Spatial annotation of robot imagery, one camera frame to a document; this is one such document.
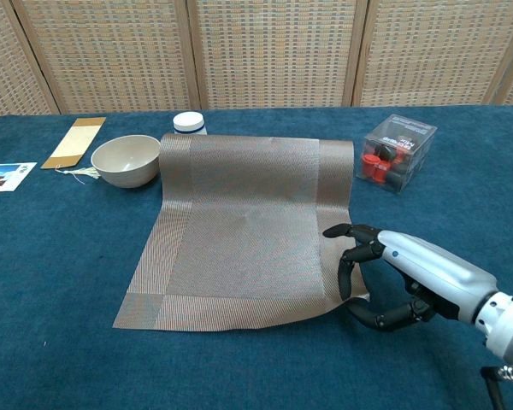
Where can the palace photo postcard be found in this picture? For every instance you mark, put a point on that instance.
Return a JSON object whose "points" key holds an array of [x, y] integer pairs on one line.
{"points": [[4, 177]]}

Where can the beige bowl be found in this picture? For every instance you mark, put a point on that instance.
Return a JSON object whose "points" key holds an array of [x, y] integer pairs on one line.
{"points": [[128, 173]]}

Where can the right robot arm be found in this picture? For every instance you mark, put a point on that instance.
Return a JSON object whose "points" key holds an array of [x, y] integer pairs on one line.
{"points": [[511, 324]]}

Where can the clear box of red-black parts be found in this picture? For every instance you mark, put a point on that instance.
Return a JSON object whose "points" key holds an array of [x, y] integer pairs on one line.
{"points": [[393, 154]]}

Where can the woven bamboo folding screen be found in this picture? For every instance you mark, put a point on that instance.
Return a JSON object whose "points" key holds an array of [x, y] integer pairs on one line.
{"points": [[273, 51]]}

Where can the white paper cup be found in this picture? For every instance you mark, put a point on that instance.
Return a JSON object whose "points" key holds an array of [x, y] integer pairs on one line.
{"points": [[189, 124]]}

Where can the teal plush table cover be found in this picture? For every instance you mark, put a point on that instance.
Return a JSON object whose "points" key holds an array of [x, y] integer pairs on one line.
{"points": [[47, 277]]}

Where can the beige gold bookmark with tassel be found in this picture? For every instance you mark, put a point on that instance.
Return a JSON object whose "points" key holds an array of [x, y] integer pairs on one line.
{"points": [[72, 143]]}

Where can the grey woven placemat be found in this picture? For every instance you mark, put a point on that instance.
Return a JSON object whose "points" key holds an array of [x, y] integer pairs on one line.
{"points": [[239, 235]]}

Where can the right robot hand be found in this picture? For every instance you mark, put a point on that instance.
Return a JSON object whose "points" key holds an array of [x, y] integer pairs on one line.
{"points": [[436, 273]]}

